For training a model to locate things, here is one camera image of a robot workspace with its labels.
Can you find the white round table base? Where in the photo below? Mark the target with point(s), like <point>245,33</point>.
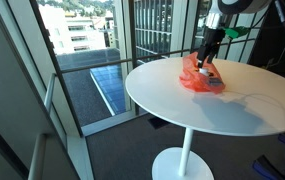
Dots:
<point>163,165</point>

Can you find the blue container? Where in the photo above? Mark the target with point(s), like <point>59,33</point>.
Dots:
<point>216,82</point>

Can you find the grey metal handrail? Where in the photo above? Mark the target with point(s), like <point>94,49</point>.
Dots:
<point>38,156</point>

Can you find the orange plastic bag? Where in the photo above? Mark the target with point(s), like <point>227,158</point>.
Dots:
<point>195,80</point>

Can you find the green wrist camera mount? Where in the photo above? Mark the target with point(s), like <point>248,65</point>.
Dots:
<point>237,32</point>

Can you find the blue and black floor item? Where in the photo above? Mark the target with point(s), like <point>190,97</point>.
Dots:
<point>265,165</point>

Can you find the dark window railing bar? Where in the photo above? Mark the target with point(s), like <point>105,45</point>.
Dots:
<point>115,62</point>

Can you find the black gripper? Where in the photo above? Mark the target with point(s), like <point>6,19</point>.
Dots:
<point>210,43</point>

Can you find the white table pedestal leg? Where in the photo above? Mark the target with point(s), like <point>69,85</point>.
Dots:
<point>185,150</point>

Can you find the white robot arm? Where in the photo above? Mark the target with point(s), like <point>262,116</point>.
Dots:
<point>238,5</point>

